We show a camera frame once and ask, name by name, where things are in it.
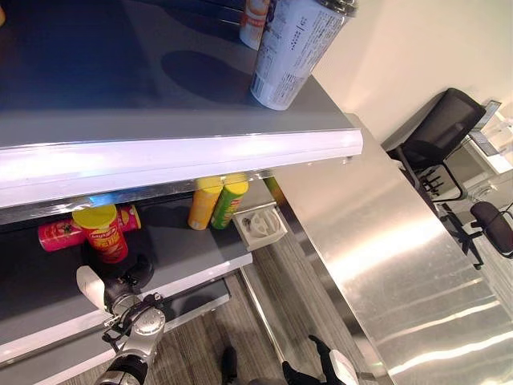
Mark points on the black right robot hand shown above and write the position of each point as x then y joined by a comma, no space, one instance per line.
340,367

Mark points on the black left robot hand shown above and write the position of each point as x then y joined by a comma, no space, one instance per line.
130,276

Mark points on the steel shelf side panel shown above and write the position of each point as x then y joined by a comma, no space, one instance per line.
384,248

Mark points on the grey shelf board white edge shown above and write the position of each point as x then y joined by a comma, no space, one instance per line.
120,120
184,256

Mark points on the pink chips can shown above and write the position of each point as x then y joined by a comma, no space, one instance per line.
56,237

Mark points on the white and orange cup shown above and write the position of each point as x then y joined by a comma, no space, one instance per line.
251,24

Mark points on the dark grey shelf board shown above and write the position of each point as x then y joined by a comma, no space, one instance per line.
200,298

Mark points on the red chips can yellow lid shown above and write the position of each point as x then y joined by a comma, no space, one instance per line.
105,236

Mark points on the tall white printed can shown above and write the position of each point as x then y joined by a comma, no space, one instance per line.
290,52

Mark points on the white square floor box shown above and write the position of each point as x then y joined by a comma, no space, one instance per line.
260,226

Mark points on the black padded office chair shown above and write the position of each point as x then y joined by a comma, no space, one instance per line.
495,226

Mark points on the green chips can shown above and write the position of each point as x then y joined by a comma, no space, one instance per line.
227,206

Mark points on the orange item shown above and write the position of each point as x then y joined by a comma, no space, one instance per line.
1,15

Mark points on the dark robot foot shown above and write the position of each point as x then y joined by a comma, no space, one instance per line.
229,363

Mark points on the black mesh office chair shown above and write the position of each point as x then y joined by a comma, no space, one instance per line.
445,128

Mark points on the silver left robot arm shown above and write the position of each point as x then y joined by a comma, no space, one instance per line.
146,327

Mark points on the white desk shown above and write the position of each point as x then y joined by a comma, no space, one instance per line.
495,138

